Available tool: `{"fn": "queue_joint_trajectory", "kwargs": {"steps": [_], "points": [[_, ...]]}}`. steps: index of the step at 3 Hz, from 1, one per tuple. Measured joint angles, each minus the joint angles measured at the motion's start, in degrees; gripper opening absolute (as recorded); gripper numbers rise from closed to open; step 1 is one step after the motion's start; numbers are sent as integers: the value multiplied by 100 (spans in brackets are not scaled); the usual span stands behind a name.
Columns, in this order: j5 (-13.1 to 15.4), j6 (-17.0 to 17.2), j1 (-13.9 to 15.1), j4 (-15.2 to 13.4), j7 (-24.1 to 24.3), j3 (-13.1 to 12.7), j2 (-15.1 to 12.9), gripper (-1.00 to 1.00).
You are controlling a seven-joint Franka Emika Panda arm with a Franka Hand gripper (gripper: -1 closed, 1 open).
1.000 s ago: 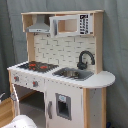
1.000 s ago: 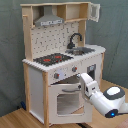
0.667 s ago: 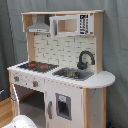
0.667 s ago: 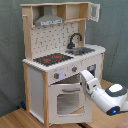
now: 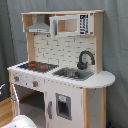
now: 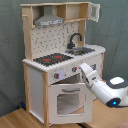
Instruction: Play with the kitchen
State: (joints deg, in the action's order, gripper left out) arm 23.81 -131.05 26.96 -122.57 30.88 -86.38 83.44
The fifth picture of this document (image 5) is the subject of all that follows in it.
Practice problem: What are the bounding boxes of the grey cabinet door handle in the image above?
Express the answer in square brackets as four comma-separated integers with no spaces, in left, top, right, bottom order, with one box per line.
[48,101,52,119]

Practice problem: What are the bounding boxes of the black toy faucet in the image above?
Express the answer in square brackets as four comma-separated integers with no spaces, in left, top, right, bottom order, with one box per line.
[77,50,95,70]

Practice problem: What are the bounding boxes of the black stovetop red burners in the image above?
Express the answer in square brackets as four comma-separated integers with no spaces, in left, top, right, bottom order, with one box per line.
[20,61,57,73]

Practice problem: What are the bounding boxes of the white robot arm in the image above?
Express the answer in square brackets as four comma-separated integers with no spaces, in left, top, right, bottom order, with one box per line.
[2,115,37,128]

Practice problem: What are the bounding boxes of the grey backdrop curtain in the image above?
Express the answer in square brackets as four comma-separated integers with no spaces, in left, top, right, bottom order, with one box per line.
[0,0,128,128]

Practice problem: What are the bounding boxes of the white wooden toy kitchen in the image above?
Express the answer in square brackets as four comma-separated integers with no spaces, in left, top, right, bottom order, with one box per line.
[8,10,115,128]

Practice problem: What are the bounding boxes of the red stove knob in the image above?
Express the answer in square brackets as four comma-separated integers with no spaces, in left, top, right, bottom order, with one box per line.
[33,81,39,87]
[13,75,20,83]

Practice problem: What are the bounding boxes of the left red stove knob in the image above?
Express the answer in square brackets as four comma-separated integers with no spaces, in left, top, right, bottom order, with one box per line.
[13,75,20,83]

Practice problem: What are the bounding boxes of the grey range hood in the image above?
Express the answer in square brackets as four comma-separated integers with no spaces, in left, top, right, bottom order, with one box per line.
[27,15,50,33]

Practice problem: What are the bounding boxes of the right red stove knob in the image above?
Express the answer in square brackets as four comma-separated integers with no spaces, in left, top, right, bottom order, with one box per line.
[33,81,39,87]

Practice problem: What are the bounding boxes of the white microwave door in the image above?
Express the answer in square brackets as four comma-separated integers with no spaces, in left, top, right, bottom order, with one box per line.
[50,14,93,38]

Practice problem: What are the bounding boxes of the white cabinet door dispenser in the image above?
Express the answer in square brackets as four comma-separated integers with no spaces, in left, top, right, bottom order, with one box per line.
[45,81,84,128]

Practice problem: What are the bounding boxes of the metal toy sink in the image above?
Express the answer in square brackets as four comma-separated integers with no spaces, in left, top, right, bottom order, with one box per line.
[53,67,93,81]

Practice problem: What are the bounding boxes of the white oven door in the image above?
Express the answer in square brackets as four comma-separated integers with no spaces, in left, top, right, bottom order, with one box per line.
[14,99,46,128]

